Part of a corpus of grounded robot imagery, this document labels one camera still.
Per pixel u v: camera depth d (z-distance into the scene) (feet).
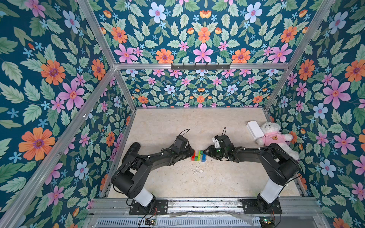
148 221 2.35
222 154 2.61
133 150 3.06
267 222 2.34
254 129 3.38
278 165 1.58
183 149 2.46
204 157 2.95
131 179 1.46
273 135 3.06
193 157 2.90
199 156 2.96
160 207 2.42
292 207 2.47
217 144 2.55
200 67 3.08
